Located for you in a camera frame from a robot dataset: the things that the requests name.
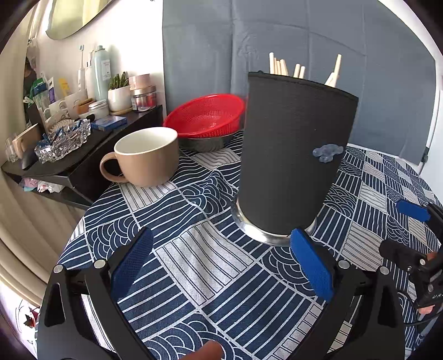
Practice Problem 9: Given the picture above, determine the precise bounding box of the wooden chopstick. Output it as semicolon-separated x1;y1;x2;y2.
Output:
279;59;289;76
269;52;275;74
274;58;282;75
293;63;301;78
299;66;306;79

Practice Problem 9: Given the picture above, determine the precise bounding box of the person's right hand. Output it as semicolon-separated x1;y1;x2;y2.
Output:
417;250;441;316

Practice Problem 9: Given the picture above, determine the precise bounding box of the person's left hand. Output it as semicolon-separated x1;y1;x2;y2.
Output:
180;341;223;360

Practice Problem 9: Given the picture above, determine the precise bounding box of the white board panel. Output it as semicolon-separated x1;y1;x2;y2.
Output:
421;97;443;201

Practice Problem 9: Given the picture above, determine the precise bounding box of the beige curtain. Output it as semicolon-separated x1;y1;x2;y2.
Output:
0;174;84;305

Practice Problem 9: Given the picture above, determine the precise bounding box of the blue patterned tablecloth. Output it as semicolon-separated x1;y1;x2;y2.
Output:
59;133;440;359

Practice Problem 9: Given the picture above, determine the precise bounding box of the black utensil holder cup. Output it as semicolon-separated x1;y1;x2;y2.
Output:
231;72;358;247

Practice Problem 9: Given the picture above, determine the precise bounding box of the black side shelf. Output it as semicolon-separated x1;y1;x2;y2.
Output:
1;105;163;210

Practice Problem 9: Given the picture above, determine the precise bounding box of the chopstick in holder middle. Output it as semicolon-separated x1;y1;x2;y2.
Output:
325;72;338;88

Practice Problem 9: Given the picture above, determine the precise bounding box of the chopstick in holder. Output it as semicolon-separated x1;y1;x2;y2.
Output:
325;72;338;88
330;54;342;88

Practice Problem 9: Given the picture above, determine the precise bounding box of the chopstick in holder left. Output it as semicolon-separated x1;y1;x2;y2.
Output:
330;54;342;88

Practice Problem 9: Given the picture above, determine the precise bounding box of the crystal glass tray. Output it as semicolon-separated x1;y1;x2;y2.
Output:
34;119;92;163

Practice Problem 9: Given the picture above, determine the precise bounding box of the beige ceramic mug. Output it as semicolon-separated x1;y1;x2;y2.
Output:
100;127;179;187

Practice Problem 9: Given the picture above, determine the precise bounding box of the blue card box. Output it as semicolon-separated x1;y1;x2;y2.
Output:
91;115;127;131

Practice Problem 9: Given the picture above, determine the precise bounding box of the white round tin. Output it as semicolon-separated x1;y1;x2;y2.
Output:
89;99;110;120

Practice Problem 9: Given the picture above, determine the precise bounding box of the red mesh colander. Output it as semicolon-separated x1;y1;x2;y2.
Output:
164;94;246;139

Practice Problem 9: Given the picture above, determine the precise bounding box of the small potted succulent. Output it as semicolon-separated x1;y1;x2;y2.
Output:
107;71;132;112

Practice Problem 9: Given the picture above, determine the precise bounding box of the glass candle jar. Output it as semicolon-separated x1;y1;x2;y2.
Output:
131;85;157;112

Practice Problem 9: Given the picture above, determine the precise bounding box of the electric toothbrush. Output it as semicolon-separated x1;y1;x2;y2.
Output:
77;44;86;91

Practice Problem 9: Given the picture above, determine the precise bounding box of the pink lidded jar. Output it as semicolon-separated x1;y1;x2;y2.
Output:
128;73;151;91

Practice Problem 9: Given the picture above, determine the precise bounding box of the grey-blue backdrop cloth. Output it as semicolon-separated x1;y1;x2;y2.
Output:
163;1;437;163

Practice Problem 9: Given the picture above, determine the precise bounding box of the pale green spray bottle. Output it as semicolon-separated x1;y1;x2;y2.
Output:
93;45;111;101

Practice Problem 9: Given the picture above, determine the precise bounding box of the round wall mirror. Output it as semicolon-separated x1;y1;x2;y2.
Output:
46;0;113;40

